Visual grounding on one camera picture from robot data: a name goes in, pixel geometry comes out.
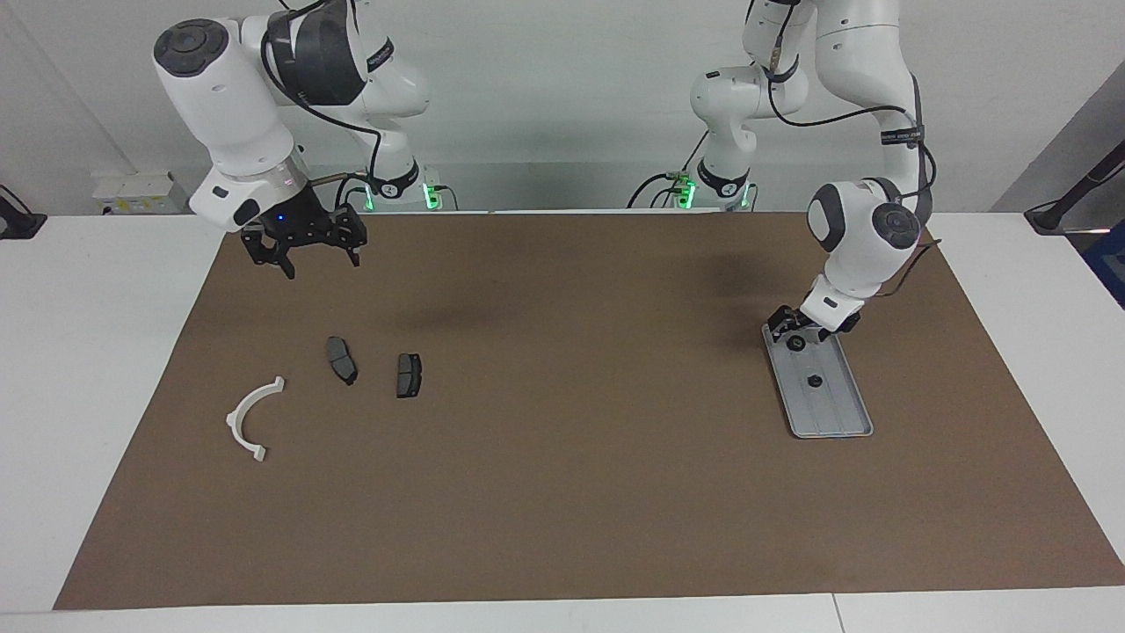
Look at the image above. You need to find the silver metal tray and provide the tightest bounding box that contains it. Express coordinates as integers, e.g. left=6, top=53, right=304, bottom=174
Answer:
left=761, top=323, right=875, bottom=439

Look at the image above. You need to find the dark grey angled brake pad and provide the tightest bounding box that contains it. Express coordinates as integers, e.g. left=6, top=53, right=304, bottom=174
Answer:
left=326, top=337, right=359, bottom=386

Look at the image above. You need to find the brown table mat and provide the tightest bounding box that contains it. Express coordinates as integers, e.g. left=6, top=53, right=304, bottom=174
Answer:
left=53, top=211, right=1125, bottom=612

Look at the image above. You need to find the blue crate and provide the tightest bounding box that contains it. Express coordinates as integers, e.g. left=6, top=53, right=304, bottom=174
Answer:
left=1083, top=224, right=1125, bottom=309

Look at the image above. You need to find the black right base cable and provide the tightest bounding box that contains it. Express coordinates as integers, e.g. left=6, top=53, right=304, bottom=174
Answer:
left=334, top=171, right=374, bottom=212

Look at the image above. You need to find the black base cable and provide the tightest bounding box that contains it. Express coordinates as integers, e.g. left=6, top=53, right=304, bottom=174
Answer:
left=334, top=171, right=374, bottom=212
left=627, top=130, right=711, bottom=210

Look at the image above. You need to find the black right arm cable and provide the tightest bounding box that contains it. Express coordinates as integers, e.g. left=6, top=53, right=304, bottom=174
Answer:
left=261, top=0, right=383, bottom=212

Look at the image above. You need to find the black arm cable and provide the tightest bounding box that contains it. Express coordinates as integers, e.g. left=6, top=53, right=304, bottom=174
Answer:
left=766, top=35, right=943, bottom=300
left=261, top=0, right=383, bottom=212

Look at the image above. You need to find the white curved plastic bracket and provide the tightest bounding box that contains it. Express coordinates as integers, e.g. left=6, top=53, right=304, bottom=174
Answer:
left=226, top=376, right=287, bottom=463

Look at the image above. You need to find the black left base cable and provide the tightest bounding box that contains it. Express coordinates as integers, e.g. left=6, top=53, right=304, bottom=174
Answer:
left=627, top=130, right=711, bottom=210

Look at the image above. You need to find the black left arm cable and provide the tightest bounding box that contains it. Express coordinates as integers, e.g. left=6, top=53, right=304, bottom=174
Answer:
left=766, top=35, right=943, bottom=300

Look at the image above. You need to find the black clamp mount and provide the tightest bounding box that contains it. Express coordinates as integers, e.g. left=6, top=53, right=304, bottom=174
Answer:
left=0, top=185, right=47, bottom=240

